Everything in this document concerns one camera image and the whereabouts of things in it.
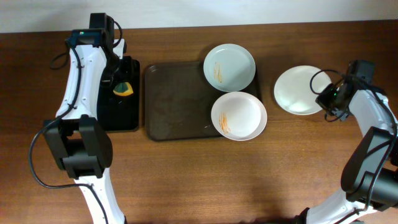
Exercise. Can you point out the white plate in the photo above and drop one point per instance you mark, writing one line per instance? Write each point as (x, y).
(239, 116)
(292, 91)

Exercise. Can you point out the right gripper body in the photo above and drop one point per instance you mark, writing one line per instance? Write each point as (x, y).
(327, 101)

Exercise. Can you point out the pale blue plate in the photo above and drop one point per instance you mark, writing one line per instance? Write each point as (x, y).
(229, 67)

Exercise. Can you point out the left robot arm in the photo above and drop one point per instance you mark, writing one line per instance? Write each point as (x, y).
(78, 143)

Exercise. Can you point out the green and yellow sponge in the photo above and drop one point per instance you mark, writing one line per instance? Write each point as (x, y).
(123, 89)

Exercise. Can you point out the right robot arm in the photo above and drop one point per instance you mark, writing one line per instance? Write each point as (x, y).
(366, 185)

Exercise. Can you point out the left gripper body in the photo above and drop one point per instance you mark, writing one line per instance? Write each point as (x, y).
(109, 79)

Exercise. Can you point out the brown plastic serving tray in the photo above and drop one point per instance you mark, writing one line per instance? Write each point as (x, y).
(178, 102)

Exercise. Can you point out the black plastic tray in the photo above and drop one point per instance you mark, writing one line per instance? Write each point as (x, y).
(118, 113)

